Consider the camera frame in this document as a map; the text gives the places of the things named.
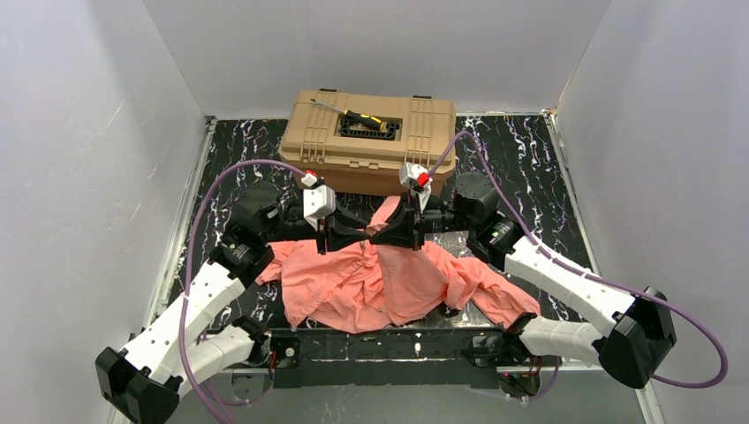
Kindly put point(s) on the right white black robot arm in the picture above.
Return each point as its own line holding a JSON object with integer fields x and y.
{"x": 628, "y": 336}

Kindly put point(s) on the black yellow screwdriver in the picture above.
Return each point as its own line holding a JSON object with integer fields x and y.
{"x": 370, "y": 122}

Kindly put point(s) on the pink jacket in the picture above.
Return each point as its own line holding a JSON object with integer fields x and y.
{"x": 366, "y": 287}

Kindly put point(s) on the tan plastic toolbox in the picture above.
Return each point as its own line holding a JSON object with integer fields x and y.
{"x": 370, "y": 167}

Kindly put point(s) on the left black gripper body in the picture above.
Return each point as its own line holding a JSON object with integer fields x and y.
{"x": 322, "y": 237}

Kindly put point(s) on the black toolbox handle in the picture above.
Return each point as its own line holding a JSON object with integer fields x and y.
{"x": 347, "y": 127}

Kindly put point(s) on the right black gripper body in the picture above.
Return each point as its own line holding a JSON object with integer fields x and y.
{"x": 417, "y": 223}

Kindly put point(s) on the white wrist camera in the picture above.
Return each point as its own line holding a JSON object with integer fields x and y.
{"x": 416, "y": 180}
{"x": 319, "y": 199}

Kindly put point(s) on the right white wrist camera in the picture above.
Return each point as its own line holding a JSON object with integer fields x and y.
{"x": 416, "y": 180}

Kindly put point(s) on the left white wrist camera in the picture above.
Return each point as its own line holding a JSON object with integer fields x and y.
{"x": 319, "y": 199}

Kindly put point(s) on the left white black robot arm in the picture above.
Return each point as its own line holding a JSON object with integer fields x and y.
{"x": 146, "y": 379}

